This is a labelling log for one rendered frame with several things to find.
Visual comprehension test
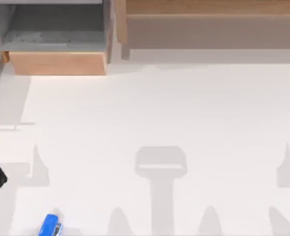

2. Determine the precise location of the pale wooden drawer front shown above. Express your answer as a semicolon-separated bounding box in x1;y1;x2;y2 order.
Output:
8;51;108;76

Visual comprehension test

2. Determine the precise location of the wooden cupboard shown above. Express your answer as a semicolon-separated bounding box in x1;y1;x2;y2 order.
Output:
115;0;290;60

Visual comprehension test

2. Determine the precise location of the blue stapler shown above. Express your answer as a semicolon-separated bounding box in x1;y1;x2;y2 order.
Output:
37;214;63;236

